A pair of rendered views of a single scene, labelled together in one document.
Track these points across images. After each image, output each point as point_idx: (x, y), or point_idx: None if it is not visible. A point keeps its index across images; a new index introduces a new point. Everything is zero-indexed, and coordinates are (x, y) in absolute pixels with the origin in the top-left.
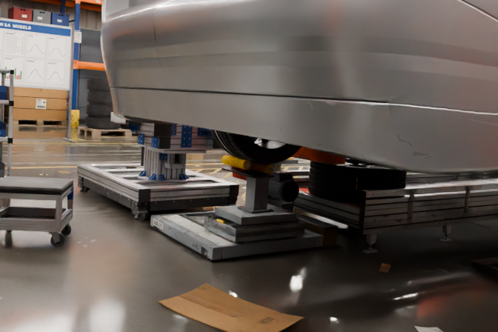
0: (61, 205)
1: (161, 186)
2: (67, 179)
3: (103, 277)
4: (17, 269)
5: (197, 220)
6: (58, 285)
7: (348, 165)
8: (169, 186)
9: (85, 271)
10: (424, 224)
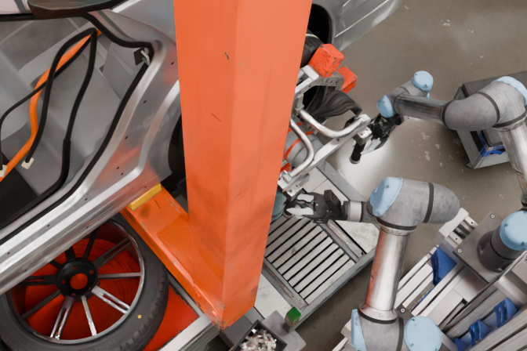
0: (456, 92)
1: (419, 286)
2: (492, 133)
3: (359, 59)
4: (437, 58)
5: (334, 247)
6: (383, 35)
7: (95, 269)
8: (408, 291)
9: (380, 67)
10: None
